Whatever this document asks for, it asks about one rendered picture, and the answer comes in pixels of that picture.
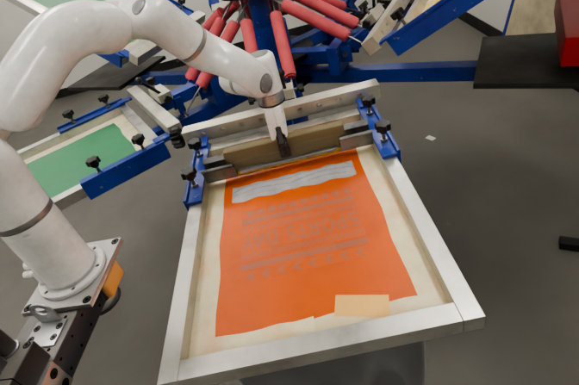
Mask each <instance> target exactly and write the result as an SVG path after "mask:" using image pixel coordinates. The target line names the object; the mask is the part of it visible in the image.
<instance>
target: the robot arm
mask: <svg viewBox="0 0 579 385"><path fill-rule="evenodd" d="M131 40H149V41H151V42H153V43H154V44H156V45H158V46H159V47H161V48H163V49H164V50H166V51H167V52H168V53H170V54H172V55H173V56H175V57H176V58H178V59H180V60H181V61H183V62H184V63H185V64H186V65H188V66H190V67H192V68H195V69H197V70H199V71H204V72H207V73H210V74H214V75H216V76H219V84H220V86H221V88H222V89H223V90H224V91H226V92H227V93H231V94H235V95H240V96H249V97H254V98H257V101H258V105H259V107H260V108H262V109H264V113H265V119H266V122H267V126H268V129H269V132H270V136H271V140H275V139H276V138H277V143H278V149H279V151H280V155H281V158H286V157H289V156H292V153H291V150H290V144H288V141H287V138H286V137H287V136H288V131H287V124H286V119H285V114H284V110H283V105H282V103H283V102H284V100H285V96H284V93H283V86H282V83H281V80H280V77H279V73H278V69H277V63H276V60H275V57H274V54H273V52H271V51H270V50H258V51H256V52H253V53H247V52H246V51H244V50H242V49H240V48H238V47H236V46H234V45H232V44H231V43H229V42H227V41H225V40H223V39H221V38H219V37H217V36H215V35H213V34H211V33H210V32H209V31H208V30H206V29H205V28H203V27H202V26H201V25H199V24H198V23H197V22H195V21H194V20H193V19H192V18H190V17H189V16H188V15H186V14H185V13H184V12H183V11H182V10H181V9H179V8H178V7H177V6H176V5H174V4H173V3H171V2H170V1H169V0H105V1H97V0H76V1H70V2H67V3H62V4H59V5H56V6H54V7H52V8H50V9H47V10H45V11H44V12H42V13H41V14H39V15H38V16H36V17H35V18H34V19H33V20H32V21H31V22H30V23H29V24H28V25H27V26H26V27H25V28H24V29H23V30H22V32H21V33H20V35H19V36H18V38H17V39H16V41H15V43H14V44H13V45H12V47H11V48H10V49H9V51H8V52H7V53H6V55H5V56H4V58H3V60H2V61H1V63H0V239H1V240H2V241H3V242H4V243H5V244H6V245H7V246H8V247H9V248H10V249H11V250H12V251H13V252H14V253H15V255H16V256H17V257H19V259H21V261H23V268H24V270H28V271H24V272H23V273H22V277H23V278H30V277H34V278H35V279H36V280H37V281H38V282H39V284H38V290H39V293H40V294H41V295H42V296H43V297H44V298H45V299H47V300H49V301H59V300H64V299H66V298H69V297H71V296H73V295H75V294H77V293H79V292H81V291H82V290H83V289H85V288H87V287H88V286H89V285H90V284H91V283H92V282H93V281H94V280H95V279H96V278H97V277H98V275H99V274H100V273H101V271H102V269H103V267H104V265H105V262H106V256H105V253H104V251H103V249H102V248H101V247H100V246H98V245H87V244H86V243H85V241H84V240H83V239H82V237H81V236H80V235H79V234H78V232H77V231H76V229H75V228H74V227H73V226H72V224H71V223H70V222H69V220H67V219H66V217H65V216H64V215H63V213H62V212H61V211H60V210H59V208H58V207H57V206H56V204H55V203H54V202H53V200H52V199H51V198H50V196H49V195H48V194H47V193H46V191H45V190H44V189H43V188H42V187H41V186H40V184H39V183H38V181H37V180H36V179H35V177H34V175H33V174H32V172H31V171H30V169H29V168H28V166H27V165H26V163H25V162H24V160H23V159H22V157H21V156H20V155H19V153H18V152H17V151H16V150H15V149H14V148H13V147H12V146H11V145H9V144H8V143H7V142H6V141H7V139H8V138H9V136H10V135H11V133H12V132H25V131H28V130H31V129H33V128H35V127H37V126H38V125H39V124H40V123H41V121H42V120H43V119H44V117H45V116H46V114H47V111H48V110H49V108H50V107H51V105H52V103H53V100H54V99H55V97H56V96H57V94H58V92H59V90H60V88H61V86H62V85H63V83H64V82H65V80H66V78H67V77H68V75H69V74H70V72H71V71H72V69H73V68H74V67H75V66H76V64H77V63H78V62H80V61H81V60H82V59H84V58H85V57H87V56H89V55H92V54H102V55H108V54H113V53H117V52H119V51H121V50H122V49H123V48H124V47H125V46H126V45H127V44H128V43H129V42H130V41H131ZM283 134H284V135H283ZM283 139H285V140H283Z"/></svg>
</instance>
